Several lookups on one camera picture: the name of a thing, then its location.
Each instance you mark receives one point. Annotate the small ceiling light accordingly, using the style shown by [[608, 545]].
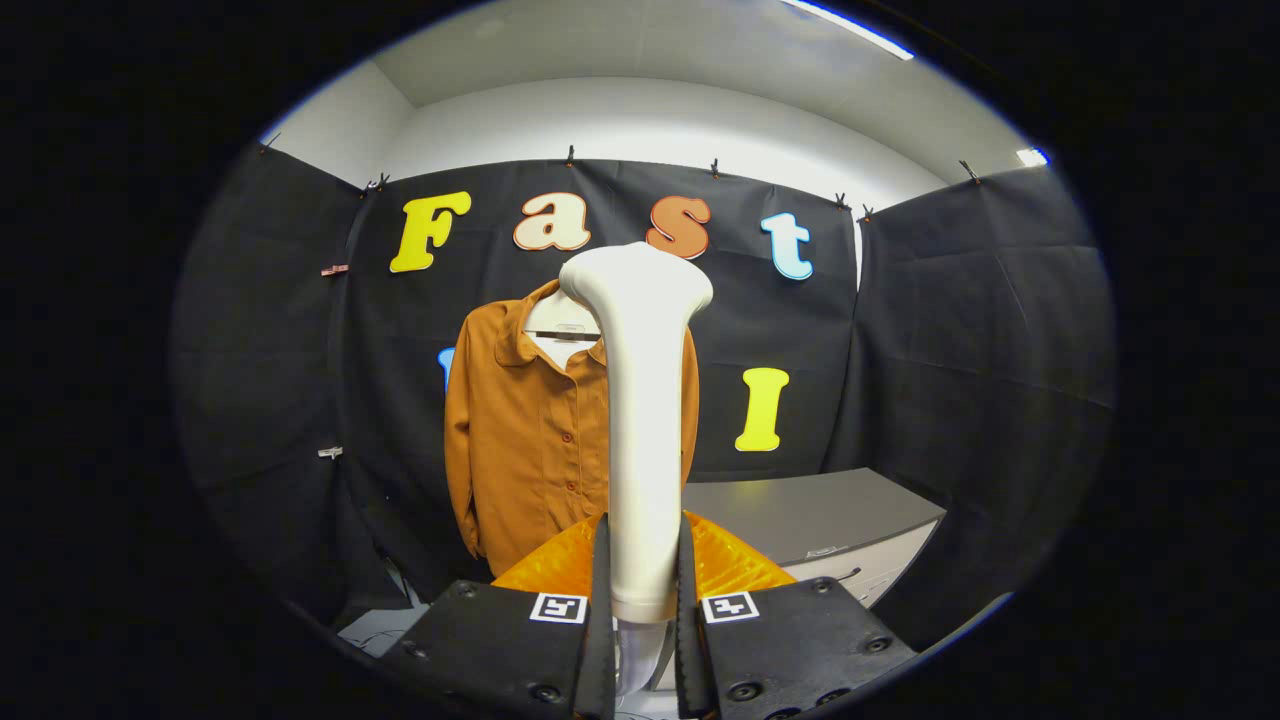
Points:
[[1032, 157]]

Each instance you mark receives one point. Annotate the white garment steamer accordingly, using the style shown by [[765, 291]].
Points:
[[645, 450]]

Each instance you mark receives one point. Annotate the long ceiling light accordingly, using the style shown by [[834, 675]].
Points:
[[850, 28]]

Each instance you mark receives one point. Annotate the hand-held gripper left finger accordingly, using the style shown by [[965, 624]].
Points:
[[600, 650]]

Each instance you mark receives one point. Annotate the white mannequin torso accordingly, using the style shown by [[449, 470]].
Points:
[[560, 318]]

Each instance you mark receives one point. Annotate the grey cabinet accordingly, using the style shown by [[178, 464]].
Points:
[[800, 510]]

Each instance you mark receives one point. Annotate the row of black cloth clips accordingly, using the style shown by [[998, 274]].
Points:
[[570, 156]]

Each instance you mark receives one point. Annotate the orange button shirt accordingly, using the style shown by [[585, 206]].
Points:
[[530, 450]]

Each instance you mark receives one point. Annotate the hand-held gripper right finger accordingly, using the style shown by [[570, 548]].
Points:
[[688, 650]]

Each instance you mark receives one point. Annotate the black backdrop cloth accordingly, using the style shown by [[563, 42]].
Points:
[[950, 320]]

